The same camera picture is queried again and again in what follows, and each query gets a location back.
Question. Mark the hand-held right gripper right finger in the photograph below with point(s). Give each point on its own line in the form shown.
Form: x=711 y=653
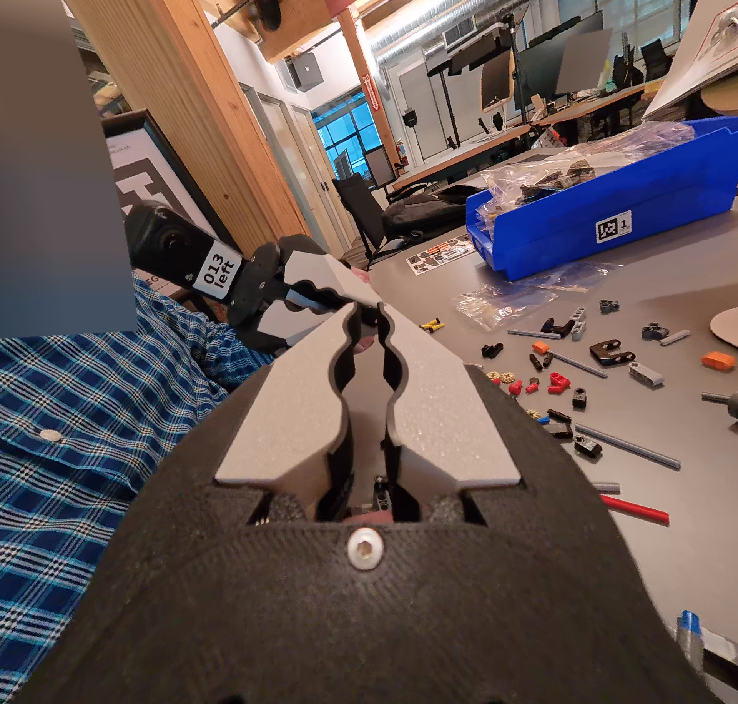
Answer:
x=455 y=421

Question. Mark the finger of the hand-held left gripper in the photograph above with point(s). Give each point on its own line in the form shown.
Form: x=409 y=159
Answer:
x=288 y=326
x=334 y=277

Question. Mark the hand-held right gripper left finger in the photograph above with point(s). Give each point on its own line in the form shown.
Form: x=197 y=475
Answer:
x=277 y=415

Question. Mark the person's left forearm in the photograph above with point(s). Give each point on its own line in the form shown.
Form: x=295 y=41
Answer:
x=190 y=335

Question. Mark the black double lego connector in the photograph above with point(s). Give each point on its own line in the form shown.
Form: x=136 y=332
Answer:
x=492 y=350

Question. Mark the red angled lego connector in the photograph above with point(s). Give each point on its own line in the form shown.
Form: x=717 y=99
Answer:
x=556 y=382

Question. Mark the lego sticker sheet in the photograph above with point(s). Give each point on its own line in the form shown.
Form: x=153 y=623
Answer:
x=441 y=253

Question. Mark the long grey lego axle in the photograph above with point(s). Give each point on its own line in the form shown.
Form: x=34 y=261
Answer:
x=533 y=334
x=628 y=447
x=576 y=365

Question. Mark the black angled lego liftarm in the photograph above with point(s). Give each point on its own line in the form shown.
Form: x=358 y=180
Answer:
x=556 y=326

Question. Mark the grey lego beam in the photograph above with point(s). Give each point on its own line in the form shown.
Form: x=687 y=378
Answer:
x=578 y=330
x=579 y=313

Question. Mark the short grey lego axle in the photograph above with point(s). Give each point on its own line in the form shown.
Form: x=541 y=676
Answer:
x=676 y=337
x=606 y=488

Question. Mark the dark grey lego connector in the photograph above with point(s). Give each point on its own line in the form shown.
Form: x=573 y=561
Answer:
x=654 y=331
x=608 y=305

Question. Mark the light grey lego liftarm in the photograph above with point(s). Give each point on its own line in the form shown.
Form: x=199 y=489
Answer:
x=646 y=374

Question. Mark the red lego axle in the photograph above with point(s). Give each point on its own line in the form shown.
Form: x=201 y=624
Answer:
x=634 y=509

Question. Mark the clear bags with lego parts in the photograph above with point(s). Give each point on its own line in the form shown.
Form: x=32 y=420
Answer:
x=576 y=156

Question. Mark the person's left hand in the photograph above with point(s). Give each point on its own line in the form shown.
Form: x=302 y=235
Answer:
x=353 y=267

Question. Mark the framed black white poster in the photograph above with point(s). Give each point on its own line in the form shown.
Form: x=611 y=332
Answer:
x=150 y=179

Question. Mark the black folding chair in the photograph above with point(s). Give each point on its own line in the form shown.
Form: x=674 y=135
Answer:
x=360 y=208

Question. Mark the black backpack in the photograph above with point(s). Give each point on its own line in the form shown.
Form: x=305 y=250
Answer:
x=426 y=214

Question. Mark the monitor on stand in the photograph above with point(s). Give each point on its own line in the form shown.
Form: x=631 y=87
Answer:
x=379 y=166

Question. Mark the empty clear plastic bag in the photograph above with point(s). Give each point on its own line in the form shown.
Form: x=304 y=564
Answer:
x=576 y=274
x=501 y=306

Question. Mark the red fire extinguisher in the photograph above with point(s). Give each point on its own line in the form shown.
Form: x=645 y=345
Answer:
x=402 y=151

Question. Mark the wooden column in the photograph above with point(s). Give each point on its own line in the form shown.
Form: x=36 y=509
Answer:
x=173 y=81

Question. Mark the long wooden desk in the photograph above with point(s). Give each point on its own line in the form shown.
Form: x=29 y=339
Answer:
x=461 y=150

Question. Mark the red hanging sign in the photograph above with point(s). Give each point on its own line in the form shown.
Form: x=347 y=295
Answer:
x=372 y=92

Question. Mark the blue plaid shirt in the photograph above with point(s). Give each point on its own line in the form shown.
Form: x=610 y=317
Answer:
x=86 y=485

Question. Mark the blue plastic bin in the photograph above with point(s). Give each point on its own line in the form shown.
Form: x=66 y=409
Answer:
x=576 y=219

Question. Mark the black dome fixture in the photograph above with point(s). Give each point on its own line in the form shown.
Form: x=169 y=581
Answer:
x=268 y=9

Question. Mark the small computer monitor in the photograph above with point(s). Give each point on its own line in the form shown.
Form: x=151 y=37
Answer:
x=497 y=84

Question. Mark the wooden ceiling beam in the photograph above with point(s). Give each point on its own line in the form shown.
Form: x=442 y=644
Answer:
x=277 y=0

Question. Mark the large computer monitor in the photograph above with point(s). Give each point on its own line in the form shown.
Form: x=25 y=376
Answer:
x=533 y=75

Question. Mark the grey stand base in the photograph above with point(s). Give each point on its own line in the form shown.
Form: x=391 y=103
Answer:
x=726 y=326

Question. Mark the blue tape strip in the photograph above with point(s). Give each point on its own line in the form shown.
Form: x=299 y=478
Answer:
x=690 y=629

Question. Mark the black office chair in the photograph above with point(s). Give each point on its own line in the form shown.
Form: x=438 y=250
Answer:
x=656 y=58

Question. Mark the brown cardboard disc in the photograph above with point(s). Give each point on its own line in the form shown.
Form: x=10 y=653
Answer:
x=720 y=98

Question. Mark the white instruction booklet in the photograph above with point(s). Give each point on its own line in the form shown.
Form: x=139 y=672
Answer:
x=692 y=41

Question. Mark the large black lego bracket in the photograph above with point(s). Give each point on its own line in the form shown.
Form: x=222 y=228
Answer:
x=611 y=353

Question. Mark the black wall speaker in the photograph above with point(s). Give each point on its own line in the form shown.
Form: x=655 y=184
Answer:
x=305 y=72

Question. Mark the slim wooden post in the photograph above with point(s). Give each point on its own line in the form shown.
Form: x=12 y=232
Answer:
x=357 y=52

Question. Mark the silver ventilation duct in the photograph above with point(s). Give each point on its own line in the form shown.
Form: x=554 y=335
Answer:
x=461 y=6

